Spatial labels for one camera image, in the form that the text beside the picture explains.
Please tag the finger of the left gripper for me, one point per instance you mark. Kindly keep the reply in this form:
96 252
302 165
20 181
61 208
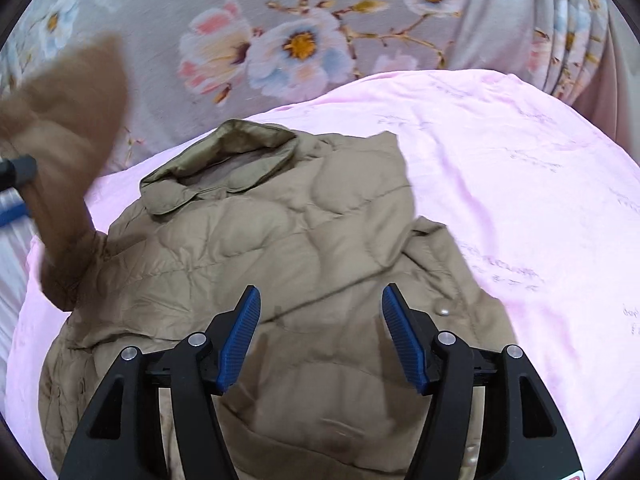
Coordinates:
14 174

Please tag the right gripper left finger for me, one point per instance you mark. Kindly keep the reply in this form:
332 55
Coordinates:
148 402

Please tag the silver satin bedding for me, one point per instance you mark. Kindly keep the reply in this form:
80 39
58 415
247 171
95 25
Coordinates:
16 240

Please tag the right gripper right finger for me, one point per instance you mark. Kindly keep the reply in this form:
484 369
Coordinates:
490 410

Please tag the grey floral quilt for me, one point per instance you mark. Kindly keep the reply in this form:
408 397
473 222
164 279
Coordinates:
196 63

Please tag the olive quilted jacket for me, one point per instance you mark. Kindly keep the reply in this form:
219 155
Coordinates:
320 224

